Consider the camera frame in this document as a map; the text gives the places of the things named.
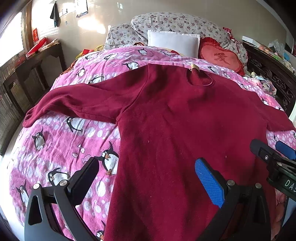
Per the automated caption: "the colourful clothes pile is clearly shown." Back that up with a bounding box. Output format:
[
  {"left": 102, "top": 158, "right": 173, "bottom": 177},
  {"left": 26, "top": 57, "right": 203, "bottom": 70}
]
[{"left": 244, "top": 72, "right": 277, "bottom": 97}]

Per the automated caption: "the dark red sweater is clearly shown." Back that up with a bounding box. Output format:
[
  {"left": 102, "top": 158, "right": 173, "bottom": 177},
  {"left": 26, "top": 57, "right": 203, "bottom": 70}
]
[{"left": 23, "top": 64, "right": 294, "bottom": 240}]

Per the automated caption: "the dark cloth hanging on wall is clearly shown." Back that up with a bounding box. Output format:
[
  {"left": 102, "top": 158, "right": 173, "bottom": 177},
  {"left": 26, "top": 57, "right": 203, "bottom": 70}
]
[{"left": 50, "top": 2, "right": 60, "bottom": 27}]

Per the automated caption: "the dark wooden side table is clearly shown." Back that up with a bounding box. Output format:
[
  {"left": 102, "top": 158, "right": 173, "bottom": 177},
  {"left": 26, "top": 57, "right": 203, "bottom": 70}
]
[{"left": 3, "top": 42, "right": 67, "bottom": 115}]

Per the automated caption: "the clutter on headboard shelf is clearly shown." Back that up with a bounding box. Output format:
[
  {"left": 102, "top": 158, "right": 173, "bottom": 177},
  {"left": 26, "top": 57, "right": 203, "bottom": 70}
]
[{"left": 242, "top": 36, "right": 295, "bottom": 69}]

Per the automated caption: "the red box on table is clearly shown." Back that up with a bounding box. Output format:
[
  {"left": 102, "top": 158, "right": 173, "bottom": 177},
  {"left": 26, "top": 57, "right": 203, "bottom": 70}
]
[{"left": 26, "top": 37, "right": 47, "bottom": 58}]

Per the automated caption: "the carved dark wooden headboard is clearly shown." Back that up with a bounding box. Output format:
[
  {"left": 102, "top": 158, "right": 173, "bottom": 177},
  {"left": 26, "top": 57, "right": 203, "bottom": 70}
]
[{"left": 243, "top": 42, "right": 295, "bottom": 116}]

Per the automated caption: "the white pillow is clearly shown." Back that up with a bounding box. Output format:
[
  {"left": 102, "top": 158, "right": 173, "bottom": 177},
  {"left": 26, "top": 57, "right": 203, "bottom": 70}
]
[{"left": 147, "top": 30, "right": 201, "bottom": 58}]

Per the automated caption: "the wall calendar poster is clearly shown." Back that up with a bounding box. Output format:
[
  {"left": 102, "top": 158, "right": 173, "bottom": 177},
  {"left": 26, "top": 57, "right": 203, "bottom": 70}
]
[{"left": 75, "top": 0, "right": 88, "bottom": 18}]

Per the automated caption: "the red heart cushion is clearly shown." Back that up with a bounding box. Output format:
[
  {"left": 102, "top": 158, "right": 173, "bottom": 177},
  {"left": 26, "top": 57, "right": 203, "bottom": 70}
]
[{"left": 198, "top": 37, "right": 244, "bottom": 76}]

